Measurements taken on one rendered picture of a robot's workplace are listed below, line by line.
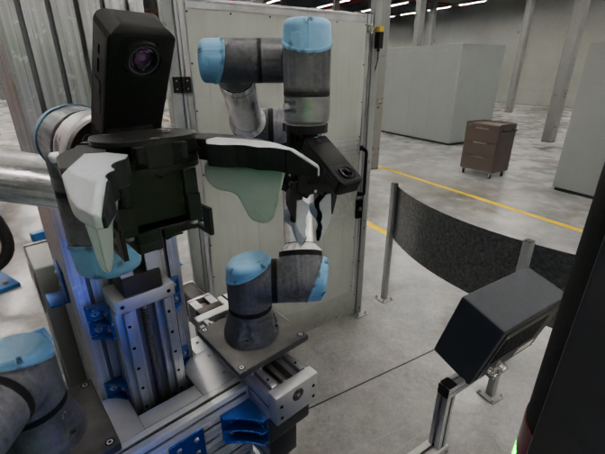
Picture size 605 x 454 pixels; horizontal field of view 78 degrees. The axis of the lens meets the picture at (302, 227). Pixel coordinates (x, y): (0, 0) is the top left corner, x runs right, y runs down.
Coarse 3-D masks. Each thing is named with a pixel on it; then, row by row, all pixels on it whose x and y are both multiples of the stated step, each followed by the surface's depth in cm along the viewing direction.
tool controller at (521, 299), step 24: (480, 288) 85; (504, 288) 86; (528, 288) 88; (552, 288) 89; (456, 312) 84; (480, 312) 79; (504, 312) 80; (528, 312) 81; (552, 312) 87; (456, 336) 86; (480, 336) 80; (504, 336) 77; (528, 336) 87; (456, 360) 87; (480, 360) 82; (504, 360) 90
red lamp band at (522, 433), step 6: (522, 420) 10; (522, 426) 10; (522, 432) 10; (528, 432) 10; (522, 438) 10; (528, 438) 10; (516, 444) 10; (522, 444) 10; (528, 444) 10; (516, 450) 10; (522, 450) 10
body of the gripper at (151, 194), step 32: (128, 128) 28; (160, 128) 30; (160, 160) 26; (192, 160) 28; (128, 192) 25; (160, 192) 27; (192, 192) 28; (128, 224) 25; (160, 224) 27; (192, 224) 30; (128, 256) 26
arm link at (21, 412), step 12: (0, 396) 58; (12, 396) 60; (0, 408) 57; (12, 408) 59; (24, 408) 61; (0, 420) 56; (12, 420) 58; (24, 420) 61; (0, 432) 56; (12, 432) 58; (0, 444) 56; (12, 444) 59
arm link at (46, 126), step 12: (60, 108) 39; (72, 108) 38; (84, 108) 37; (48, 120) 38; (60, 120) 35; (36, 132) 39; (48, 132) 36; (36, 144) 40; (48, 144) 36; (48, 168) 39; (60, 180) 39; (60, 192) 39
